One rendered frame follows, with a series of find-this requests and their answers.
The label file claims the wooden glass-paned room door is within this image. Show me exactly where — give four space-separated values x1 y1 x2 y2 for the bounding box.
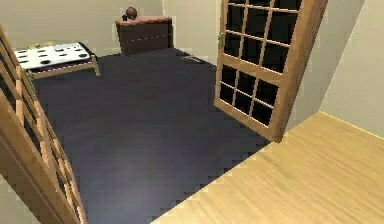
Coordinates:
0 25 89 224
213 0 329 144

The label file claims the brown ball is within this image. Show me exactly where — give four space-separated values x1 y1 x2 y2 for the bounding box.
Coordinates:
125 6 138 21

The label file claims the bed with white spotted cover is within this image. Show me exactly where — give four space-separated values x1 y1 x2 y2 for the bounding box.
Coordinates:
13 41 101 81

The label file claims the dark brown chest of drawers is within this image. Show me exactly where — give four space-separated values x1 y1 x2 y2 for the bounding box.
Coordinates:
115 16 174 56

